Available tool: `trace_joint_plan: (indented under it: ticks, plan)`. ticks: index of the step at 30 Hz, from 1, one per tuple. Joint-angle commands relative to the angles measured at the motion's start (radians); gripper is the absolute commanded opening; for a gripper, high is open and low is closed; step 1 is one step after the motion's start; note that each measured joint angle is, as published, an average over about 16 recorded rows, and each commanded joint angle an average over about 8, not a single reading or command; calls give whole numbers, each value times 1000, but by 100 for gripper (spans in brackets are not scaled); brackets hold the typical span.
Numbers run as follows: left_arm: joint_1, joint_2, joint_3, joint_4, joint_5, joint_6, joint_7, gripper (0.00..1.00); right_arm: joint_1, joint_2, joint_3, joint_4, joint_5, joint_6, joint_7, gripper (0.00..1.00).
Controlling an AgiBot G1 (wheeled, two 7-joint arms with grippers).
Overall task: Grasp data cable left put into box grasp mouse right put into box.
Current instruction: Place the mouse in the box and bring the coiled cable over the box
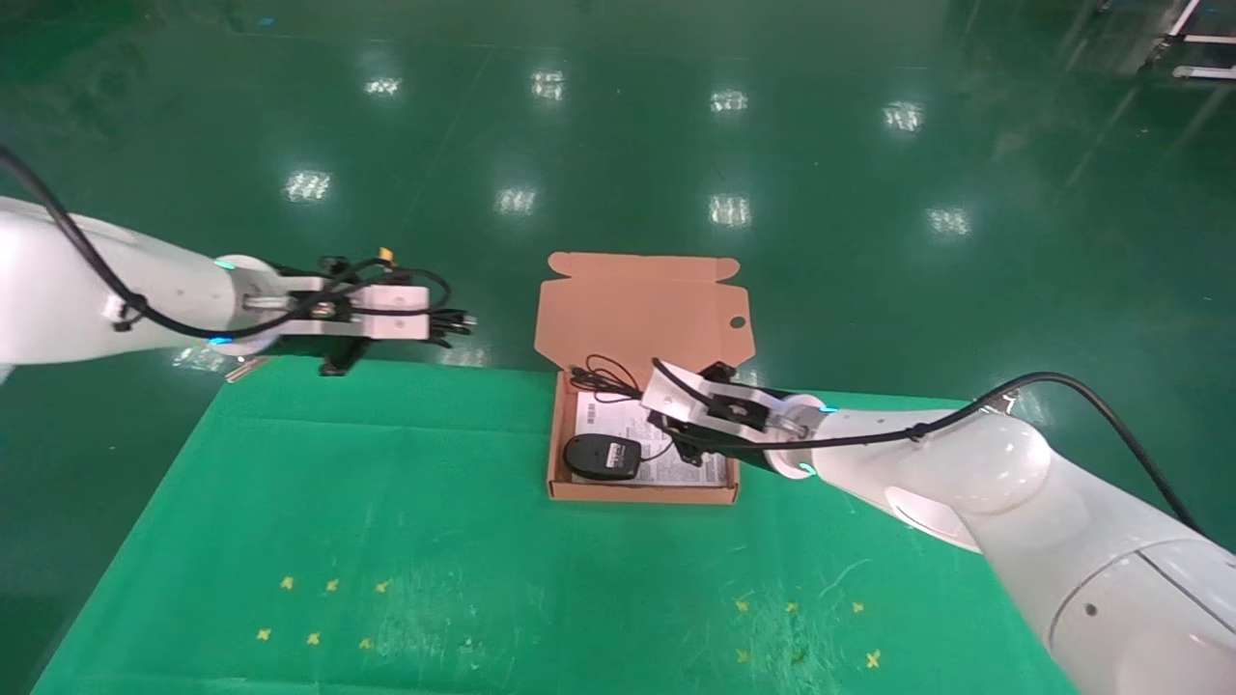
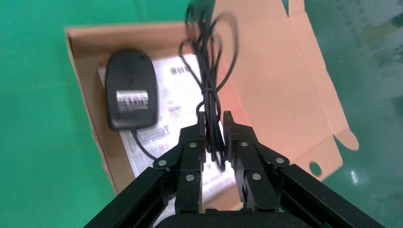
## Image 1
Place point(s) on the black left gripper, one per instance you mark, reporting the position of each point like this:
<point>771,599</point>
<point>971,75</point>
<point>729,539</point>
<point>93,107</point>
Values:
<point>299,271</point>

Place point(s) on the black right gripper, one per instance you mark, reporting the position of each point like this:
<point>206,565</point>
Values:
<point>744,449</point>

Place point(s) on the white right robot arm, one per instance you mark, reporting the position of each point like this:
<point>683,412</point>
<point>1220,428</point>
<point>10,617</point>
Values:
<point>966,463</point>

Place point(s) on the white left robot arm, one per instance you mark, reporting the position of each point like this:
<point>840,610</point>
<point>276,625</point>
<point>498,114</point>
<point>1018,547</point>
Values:
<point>58,290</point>

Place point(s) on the open brown cardboard box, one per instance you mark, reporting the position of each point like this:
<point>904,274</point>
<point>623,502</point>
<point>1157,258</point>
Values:
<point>637,309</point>

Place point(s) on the white printed instruction sheet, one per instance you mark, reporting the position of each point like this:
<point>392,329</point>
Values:
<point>608,415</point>

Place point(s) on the silver metal clamp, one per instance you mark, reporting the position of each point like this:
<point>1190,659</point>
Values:
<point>246,369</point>

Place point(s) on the green table mat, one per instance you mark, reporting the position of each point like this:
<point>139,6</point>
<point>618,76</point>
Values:
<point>483,541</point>

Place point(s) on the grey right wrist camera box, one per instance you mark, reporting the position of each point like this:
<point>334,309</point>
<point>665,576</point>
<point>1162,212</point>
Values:
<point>676,391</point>

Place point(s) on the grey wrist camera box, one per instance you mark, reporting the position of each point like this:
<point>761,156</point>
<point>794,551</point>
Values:
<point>396,309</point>
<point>676,391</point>

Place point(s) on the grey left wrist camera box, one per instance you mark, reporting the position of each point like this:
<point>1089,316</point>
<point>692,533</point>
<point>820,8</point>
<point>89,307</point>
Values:
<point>396,309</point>

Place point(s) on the white metal frame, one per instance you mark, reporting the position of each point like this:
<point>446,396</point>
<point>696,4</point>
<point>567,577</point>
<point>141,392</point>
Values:
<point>1202,72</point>

